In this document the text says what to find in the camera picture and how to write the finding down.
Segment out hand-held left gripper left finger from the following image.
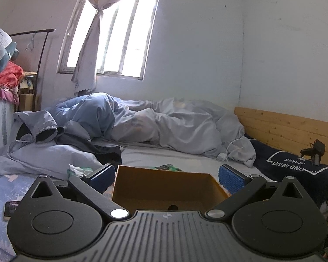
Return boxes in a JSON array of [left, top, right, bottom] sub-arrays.
[[26, 164, 131, 220]]

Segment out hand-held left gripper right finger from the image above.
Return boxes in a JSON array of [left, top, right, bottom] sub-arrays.
[[205, 164, 311, 220]]

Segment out orange cardboard box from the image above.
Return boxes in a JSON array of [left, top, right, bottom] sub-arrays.
[[112, 165, 232, 214]]

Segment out green and white packet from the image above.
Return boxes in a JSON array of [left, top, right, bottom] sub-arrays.
[[68, 164, 96, 181]]

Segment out dark cloth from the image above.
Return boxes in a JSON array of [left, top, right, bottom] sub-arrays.
[[56, 127, 124, 167]]

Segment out navy printed pillow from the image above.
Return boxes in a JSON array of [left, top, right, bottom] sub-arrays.
[[244, 135, 328, 214]]

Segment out grey bedsheet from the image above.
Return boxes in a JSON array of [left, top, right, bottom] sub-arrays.
[[93, 139, 274, 184]]

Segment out dark green packet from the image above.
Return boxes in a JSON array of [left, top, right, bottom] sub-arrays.
[[154, 163, 184, 172]]

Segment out blue duvet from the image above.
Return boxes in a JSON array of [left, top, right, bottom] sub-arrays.
[[47, 93, 154, 143]]

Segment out grey duvet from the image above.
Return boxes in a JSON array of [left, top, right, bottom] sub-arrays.
[[112, 98, 256, 169]]

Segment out wooden headboard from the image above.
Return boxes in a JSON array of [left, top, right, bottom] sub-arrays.
[[234, 106, 328, 170]]

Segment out light grey hooded jacket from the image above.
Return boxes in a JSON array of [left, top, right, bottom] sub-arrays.
[[0, 110, 97, 181]]

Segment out black clamp stand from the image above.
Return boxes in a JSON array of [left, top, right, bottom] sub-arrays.
[[300, 139, 326, 167]]

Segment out small dark flat device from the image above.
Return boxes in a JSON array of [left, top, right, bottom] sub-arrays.
[[3, 200, 22, 221]]

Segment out white ribbed cabinet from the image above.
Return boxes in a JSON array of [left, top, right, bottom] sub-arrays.
[[0, 90, 15, 151]]

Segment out white patterned curtain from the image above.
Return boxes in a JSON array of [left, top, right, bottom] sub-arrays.
[[71, 0, 145, 97]]

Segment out pink cloth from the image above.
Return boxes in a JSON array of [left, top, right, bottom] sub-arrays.
[[0, 86, 20, 106]]

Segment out red cloth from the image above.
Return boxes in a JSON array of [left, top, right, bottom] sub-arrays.
[[0, 61, 24, 91]]

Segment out window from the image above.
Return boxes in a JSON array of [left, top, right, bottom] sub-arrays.
[[57, 0, 162, 81]]

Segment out white clothes hanger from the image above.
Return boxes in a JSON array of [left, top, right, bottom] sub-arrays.
[[25, 31, 36, 52]]

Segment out black metal clothes rack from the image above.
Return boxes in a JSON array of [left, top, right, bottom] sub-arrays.
[[9, 28, 57, 112]]

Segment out white and blue plush toy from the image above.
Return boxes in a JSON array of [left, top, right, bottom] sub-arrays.
[[0, 27, 19, 79]]

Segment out white charging cable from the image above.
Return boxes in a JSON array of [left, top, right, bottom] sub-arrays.
[[225, 138, 245, 159]]

